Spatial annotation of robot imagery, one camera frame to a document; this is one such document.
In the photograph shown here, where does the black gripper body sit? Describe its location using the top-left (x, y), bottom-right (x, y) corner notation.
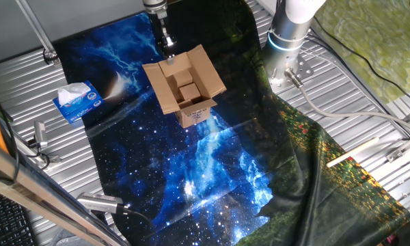
top-left (149, 12), bottom-right (170, 51)

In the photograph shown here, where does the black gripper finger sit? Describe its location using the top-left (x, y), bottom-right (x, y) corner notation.
top-left (162, 33), bottom-right (177, 66)

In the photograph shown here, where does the blue tissue pack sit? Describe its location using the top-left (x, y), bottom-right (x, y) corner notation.
top-left (52, 80), bottom-right (105, 124)

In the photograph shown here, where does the slanted metal pole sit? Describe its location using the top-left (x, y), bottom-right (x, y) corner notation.
top-left (15, 0), bottom-right (62, 66)

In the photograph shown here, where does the blue galaxy print cloth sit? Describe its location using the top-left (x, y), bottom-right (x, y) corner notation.
top-left (53, 8), bottom-right (274, 246)

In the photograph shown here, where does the dark forest print cloth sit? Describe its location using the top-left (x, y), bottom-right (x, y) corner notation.
top-left (155, 0), bottom-right (410, 246)

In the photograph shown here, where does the green yellow mat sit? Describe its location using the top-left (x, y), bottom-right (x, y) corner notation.
top-left (309, 0), bottom-right (410, 105)

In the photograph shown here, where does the white stick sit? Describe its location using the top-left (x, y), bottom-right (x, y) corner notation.
top-left (326, 136), bottom-right (380, 169)

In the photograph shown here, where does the black keyboard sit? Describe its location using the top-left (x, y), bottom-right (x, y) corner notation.
top-left (0, 187), bottom-right (38, 246)

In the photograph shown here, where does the metal camera mount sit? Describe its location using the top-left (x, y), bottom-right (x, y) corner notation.
top-left (12, 135), bottom-right (62, 164)

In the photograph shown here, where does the black camera cable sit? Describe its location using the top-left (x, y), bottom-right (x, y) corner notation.
top-left (122, 206), bottom-right (158, 242)

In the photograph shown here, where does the long silver camera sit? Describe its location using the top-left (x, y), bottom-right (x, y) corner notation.
top-left (76, 191), bottom-right (131, 215)

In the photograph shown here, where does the thick grey cable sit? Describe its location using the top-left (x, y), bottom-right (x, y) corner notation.
top-left (284, 68), bottom-right (410, 136)

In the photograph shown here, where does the aluminium frame beam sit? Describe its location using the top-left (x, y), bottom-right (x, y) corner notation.
top-left (0, 136), bottom-right (129, 246)

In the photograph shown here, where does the metal bracket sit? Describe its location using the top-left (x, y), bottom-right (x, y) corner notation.
top-left (385, 131), bottom-right (410, 163)

